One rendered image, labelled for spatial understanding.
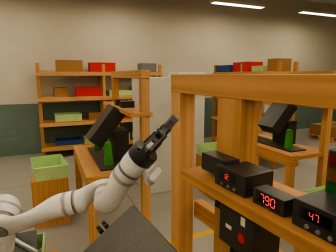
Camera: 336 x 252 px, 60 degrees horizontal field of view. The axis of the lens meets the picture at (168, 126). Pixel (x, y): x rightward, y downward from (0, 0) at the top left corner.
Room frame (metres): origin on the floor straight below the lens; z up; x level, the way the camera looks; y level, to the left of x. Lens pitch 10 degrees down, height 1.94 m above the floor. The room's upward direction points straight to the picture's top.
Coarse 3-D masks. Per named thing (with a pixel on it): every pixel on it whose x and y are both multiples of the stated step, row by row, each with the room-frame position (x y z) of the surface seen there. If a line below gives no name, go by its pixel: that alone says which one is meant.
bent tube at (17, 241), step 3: (21, 210) 1.54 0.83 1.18; (15, 237) 1.49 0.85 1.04; (15, 240) 1.48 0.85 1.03; (18, 240) 1.49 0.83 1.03; (21, 240) 1.50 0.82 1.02; (15, 243) 1.48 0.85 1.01; (18, 243) 1.48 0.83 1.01; (21, 243) 1.49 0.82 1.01; (24, 243) 1.49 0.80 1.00; (21, 246) 1.48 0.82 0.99; (24, 246) 1.49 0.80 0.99; (27, 246) 1.49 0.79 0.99; (30, 246) 1.50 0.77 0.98; (27, 249) 1.49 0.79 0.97; (30, 249) 1.49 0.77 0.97; (33, 249) 1.50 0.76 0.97; (36, 249) 1.51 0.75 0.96
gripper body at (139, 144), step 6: (138, 144) 0.75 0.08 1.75; (132, 150) 0.74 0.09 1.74; (138, 150) 0.74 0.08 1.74; (144, 150) 0.72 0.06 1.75; (132, 156) 0.74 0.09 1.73; (138, 156) 0.73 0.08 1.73; (144, 156) 0.73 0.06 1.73; (150, 156) 0.74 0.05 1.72; (156, 156) 0.76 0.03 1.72; (138, 162) 0.73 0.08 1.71; (144, 162) 0.73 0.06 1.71; (150, 162) 0.74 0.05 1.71
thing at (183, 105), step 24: (192, 96) 1.47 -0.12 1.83; (192, 120) 1.47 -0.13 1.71; (240, 120) 1.05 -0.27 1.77; (192, 144) 1.47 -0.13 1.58; (216, 144) 1.17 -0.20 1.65; (240, 144) 1.05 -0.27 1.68; (192, 192) 1.47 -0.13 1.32; (192, 216) 1.47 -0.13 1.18; (216, 216) 1.16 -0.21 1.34; (216, 240) 1.15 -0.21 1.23
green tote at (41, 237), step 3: (39, 234) 1.67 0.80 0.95; (42, 234) 1.68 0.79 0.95; (39, 237) 1.67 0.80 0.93; (42, 237) 1.68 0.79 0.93; (39, 240) 1.67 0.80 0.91; (42, 240) 1.60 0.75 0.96; (39, 243) 1.67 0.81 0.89; (42, 243) 1.57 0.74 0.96; (39, 246) 1.67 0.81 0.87; (42, 246) 1.54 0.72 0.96; (45, 246) 1.65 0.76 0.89; (42, 249) 1.51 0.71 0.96; (45, 249) 1.65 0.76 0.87
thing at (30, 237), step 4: (20, 232) 1.54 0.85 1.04; (24, 232) 1.55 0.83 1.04; (28, 232) 1.56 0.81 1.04; (32, 232) 1.56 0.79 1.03; (36, 232) 1.58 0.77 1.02; (20, 236) 1.54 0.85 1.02; (24, 236) 1.54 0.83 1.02; (28, 236) 1.55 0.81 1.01; (32, 236) 1.56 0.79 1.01; (36, 236) 1.56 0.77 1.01; (24, 240) 1.54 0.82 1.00; (28, 240) 1.54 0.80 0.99; (32, 240) 1.55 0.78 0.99; (36, 240) 1.55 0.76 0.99; (16, 244) 1.52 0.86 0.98; (32, 244) 1.54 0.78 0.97; (36, 244) 1.55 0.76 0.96; (16, 248) 1.51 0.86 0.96; (20, 248) 1.52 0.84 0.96; (36, 248) 1.54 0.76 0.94
